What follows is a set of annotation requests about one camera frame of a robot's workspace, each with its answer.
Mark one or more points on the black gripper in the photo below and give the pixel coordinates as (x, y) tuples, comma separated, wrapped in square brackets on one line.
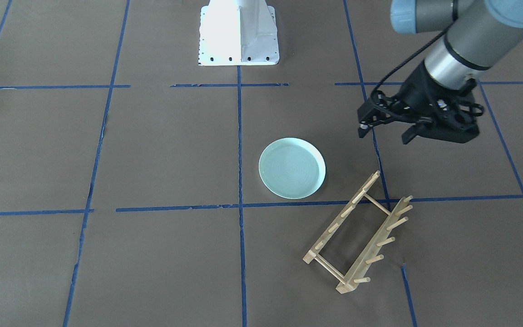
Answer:
[(415, 89)]

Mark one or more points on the light green round plate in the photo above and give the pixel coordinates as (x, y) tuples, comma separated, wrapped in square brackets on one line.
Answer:
[(292, 168)]

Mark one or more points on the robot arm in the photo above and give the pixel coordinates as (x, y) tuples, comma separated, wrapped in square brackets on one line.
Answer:
[(473, 35)]

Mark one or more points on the wooden dish rack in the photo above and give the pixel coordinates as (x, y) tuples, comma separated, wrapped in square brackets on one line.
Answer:
[(365, 225)]

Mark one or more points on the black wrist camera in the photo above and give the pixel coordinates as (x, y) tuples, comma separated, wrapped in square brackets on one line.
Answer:
[(454, 120)]

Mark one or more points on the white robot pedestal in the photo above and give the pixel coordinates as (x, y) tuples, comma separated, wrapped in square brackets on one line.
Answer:
[(238, 32)]

